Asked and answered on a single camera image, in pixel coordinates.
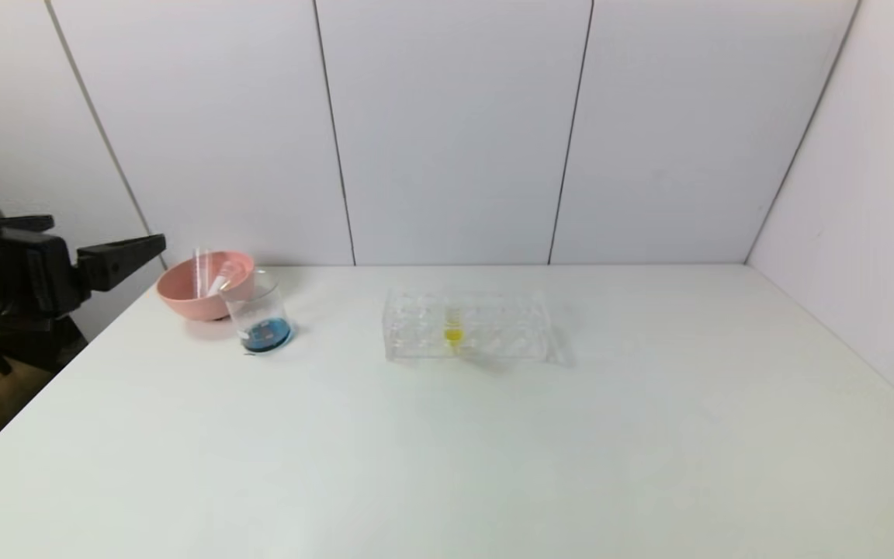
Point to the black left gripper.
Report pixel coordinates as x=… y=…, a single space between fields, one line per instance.
x=64 y=270

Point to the test tube with red pigment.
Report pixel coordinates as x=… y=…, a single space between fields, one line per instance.
x=223 y=278

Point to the test tube with yellow pigment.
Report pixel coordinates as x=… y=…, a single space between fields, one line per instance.
x=453 y=335

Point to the clear acrylic test tube rack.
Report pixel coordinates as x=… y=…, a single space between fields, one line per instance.
x=486 y=351

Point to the black background furniture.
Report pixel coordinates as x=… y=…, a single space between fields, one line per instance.
x=55 y=345

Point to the pink plastic bowl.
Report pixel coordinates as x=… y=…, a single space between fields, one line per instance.
x=183 y=299

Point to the clear glass beaker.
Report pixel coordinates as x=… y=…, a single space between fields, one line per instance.
x=267 y=334

